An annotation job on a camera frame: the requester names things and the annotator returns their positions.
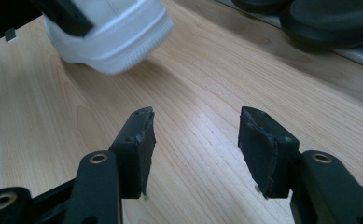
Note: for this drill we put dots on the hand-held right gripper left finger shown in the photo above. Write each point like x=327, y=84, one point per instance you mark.
x=135, y=155

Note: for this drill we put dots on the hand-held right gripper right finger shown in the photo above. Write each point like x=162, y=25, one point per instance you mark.
x=266, y=155

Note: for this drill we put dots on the white sneaker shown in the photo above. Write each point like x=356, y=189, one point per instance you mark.
x=117, y=40

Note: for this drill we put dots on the metal shoe rack grey shelves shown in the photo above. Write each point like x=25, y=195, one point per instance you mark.
x=362, y=56

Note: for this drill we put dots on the black slipper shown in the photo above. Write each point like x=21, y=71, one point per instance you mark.
x=257, y=4
x=331, y=25

